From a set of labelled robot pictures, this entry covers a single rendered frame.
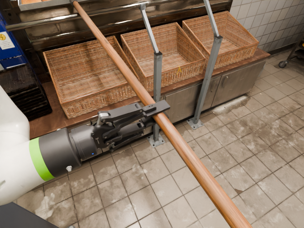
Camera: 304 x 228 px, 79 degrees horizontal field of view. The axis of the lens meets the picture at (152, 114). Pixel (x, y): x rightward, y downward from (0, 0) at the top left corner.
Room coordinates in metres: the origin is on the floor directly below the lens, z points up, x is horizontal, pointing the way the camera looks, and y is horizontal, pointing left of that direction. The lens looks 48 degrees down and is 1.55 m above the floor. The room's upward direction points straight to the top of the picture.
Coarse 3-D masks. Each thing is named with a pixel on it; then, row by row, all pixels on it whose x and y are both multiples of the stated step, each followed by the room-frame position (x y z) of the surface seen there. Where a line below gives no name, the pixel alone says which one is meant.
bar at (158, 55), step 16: (160, 0) 1.28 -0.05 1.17; (176, 0) 1.33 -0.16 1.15; (208, 0) 1.42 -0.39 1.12; (64, 16) 1.02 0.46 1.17; (80, 16) 1.05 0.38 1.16; (144, 16) 1.18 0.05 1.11; (160, 64) 1.02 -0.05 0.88; (208, 64) 1.25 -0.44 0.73; (160, 80) 1.02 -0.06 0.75; (208, 80) 1.23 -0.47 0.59; (160, 96) 1.03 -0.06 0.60; (160, 144) 0.98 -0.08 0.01
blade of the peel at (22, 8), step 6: (18, 0) 1.17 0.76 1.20; (42, 0) 1.23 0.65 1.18; (48, 0) 1.14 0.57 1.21; (54, 0) 1.16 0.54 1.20; (60, 0) 1.17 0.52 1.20; (66, 0) 1.19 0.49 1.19; (78, 0) 1.22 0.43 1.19; (84, 0) 1.23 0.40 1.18; (24, 6) 1.08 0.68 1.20; (30, 6) 1.10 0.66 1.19; (36, 6) 1.11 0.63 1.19; (42, 6) 1.12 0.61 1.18; (48, 6) 1.14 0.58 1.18
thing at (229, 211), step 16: (96, 32) 0.75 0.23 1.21; (112, 48) 0.62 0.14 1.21; (128, 80) 0.45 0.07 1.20; (144, 96) 0.37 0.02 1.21; (176, 144) 0.22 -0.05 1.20; (192, 160) 0.18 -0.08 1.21; (208, 176) 0.14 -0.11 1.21; (208, 192) 0.12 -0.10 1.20; (224, 192) 0.12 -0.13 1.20; (224, 208) 0.09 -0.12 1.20; (240, 224) 0.07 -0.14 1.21
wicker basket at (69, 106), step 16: (64, 48) 1.29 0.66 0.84; (80, 48) 1.34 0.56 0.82; (48, 64) 1.12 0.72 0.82; (64, 64) 1.25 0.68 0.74; (80, 64) 1.29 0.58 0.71; (96, 64) 1.34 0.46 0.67; (112, 64) 1.39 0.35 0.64; (128, 64) 1.22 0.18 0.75; (80, 80) 1.24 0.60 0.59; (96, 80) 1.24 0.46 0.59; (112, 80) 1.24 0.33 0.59; (64, 96) 1.04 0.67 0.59; (80, 96) 1.04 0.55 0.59; (96, 96) 0.92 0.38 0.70; (112, 96) 1.04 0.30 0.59; (128, 96) 1.03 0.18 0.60; (80, 112) 0.88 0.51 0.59
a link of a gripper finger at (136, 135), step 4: (140, 132) 0.29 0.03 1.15; (128, 136) 0.28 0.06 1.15; (132, 136) 0.28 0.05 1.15; (136, 136) 0.28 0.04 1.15; (140, 136) 0.28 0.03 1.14; (120, 140) 0.27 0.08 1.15; (124, 140) 0.26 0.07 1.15; (128, 140) 0.27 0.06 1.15; (132, 140) 0.27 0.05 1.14; (116, 144) 0.25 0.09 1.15; (120, 144) 0.26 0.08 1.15; (112, 148) 0.25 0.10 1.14; (116, 148) 0.25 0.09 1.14
